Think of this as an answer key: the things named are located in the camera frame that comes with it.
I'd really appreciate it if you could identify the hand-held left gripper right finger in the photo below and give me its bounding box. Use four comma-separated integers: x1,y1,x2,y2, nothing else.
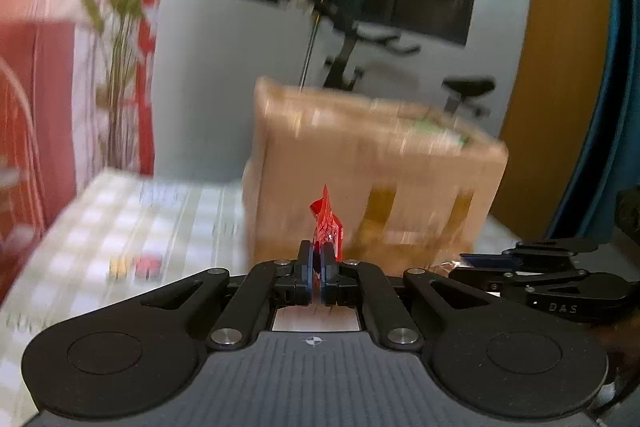
322,242,501,350

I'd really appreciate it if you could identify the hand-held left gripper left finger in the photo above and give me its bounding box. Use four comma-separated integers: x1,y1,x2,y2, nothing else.
135,241,316,350

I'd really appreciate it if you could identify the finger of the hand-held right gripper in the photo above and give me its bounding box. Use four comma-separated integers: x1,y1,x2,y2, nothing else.
449,269,631,323
460,238,598,273

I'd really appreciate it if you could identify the red snack packet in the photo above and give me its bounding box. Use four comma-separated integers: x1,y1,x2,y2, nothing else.
309,184,346,260

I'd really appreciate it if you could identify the cardboard box with plastic liner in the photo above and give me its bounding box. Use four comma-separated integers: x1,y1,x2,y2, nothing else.
242,77,510,263

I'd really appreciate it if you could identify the checked tablecloth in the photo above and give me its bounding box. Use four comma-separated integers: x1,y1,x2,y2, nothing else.
0,169,531,427

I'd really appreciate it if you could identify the yellow wooden door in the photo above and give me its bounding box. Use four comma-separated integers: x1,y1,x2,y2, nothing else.
500,0,608,228

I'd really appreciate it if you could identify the black exercise bike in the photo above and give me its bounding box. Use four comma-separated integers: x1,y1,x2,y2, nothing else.
277,0,496,118

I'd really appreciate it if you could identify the metal pole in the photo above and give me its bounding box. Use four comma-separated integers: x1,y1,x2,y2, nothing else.
299,0,331,90

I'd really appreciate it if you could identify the printed pink backdrop cloth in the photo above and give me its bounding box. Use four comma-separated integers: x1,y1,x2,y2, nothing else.
0,0,176,308

